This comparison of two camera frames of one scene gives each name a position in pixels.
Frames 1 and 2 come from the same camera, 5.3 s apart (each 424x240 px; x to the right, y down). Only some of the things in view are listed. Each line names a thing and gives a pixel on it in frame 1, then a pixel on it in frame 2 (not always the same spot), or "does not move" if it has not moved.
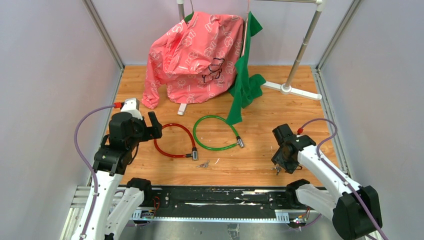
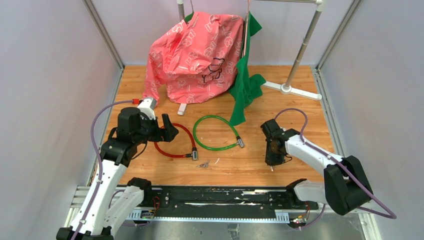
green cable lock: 240,141 does not move
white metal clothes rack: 286,87 does not move
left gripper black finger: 155,131 → 168,133
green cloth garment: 248,86 does not move
